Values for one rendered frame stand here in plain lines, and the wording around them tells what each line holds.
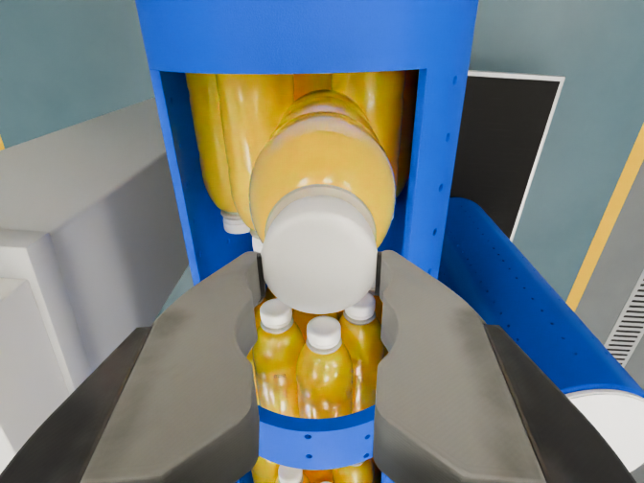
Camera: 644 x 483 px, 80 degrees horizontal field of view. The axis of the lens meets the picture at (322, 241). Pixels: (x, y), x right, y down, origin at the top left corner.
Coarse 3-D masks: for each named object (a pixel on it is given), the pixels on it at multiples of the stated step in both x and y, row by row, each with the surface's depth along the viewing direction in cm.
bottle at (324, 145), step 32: (320, 96) 25; (288, 128) 17; (320, 128) 16; (352, 128) 17; (256, 160) 18; (288, 160) 15; (320, 160) 15; (352, 160) 15; (384, 160) 17; (256, 192) 16; (288, 192) 14; (320, 192) 14; (352, 192) 14; (384, 192) 16; (256, 224) 16; (384, 224) 16
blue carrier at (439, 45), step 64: (192, 0) 24; (256, 0) 22; (320, 0) 22; (384, 0) 23; (448, 0) 25; (192, 64) 26; (256, 64) 24; (320, 64) 24; (384, 64) 25; (448, 64) 28; (192, 128) 42; (448, 128) 31; (192, 192) 43; (448, 192) 36; (192, 256) 41; (320, 448) 41
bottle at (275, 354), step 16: (272, 336) 47; (288, 336) 47; (256, 352) 48; (272, 352) 47; (288, 352) 47; (256, 368) 49; (272, 368) 48; (288, 368) 48; (272, 384) 49; (288, 384) 49; (272, 400) 50; (288, 400) 50
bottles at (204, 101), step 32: (192, 96) 39; (416, 96) 42; (224, 160) 41; (224, 192) 42; (224, 224) 47; (256, 320) 52; (384, 352) 57; (256, 384) 56; (256, 480) 68; (320, 480) 67
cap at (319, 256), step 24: (288, 216) 12; (312, 216) 12; (336, 216) 12; (360, 216) 13; (264, 240) 13; (288, 240) 12; (312, 240) 12; (336, 240) 12; (360, 240) 12; (264, 264) 12; (288, 264) 13; (312, 264) 13; (336, 264) 13; (360, 264) 12; (288, 288) 13; (312, 288) 13; (336, 288) 13; (360, 288) 13; (312, 312) 13
